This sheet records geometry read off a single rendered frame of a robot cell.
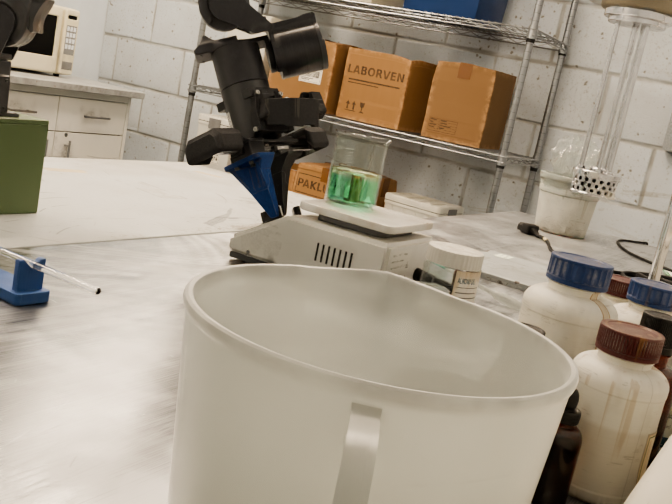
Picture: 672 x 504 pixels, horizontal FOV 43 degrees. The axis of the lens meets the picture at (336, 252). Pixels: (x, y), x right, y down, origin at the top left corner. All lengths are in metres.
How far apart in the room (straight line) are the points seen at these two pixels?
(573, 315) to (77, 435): 0.35
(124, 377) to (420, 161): 3.03
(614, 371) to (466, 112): 2.60
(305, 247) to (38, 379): 0.42
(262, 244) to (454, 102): 2.22
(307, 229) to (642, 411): 0.48
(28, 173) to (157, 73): 3.38
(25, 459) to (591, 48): 3.05
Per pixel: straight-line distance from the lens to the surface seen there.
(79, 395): 0.57
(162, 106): 4.37
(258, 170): 0.97
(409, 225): 0.93
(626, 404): 0.55
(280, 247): 0.95
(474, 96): 3.11
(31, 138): 1.05
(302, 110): 0.95
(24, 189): 1.06
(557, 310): 0.64
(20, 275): 0.72
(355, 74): 3.34
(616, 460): 0.56
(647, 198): 3.29
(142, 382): 0.60
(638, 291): 0.73
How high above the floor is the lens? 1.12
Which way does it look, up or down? 11 degrees down
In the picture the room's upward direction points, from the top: 12 degrees clockwise
